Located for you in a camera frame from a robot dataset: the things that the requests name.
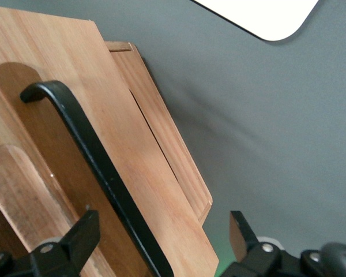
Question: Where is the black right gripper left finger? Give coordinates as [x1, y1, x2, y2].
[31, 209, 101, 277]

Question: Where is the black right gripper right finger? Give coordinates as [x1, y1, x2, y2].
[219, 210, 283, 277]

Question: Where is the black metal drawer handle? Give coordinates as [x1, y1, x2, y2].
[19, 80, 174, 277]

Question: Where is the light wooden drawer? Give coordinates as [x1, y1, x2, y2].
[104, 41, 213, 229]
[0, 5, 220, 277]

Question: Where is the beige rectangular tray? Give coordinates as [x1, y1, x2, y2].
[190, 0, 321, 43]

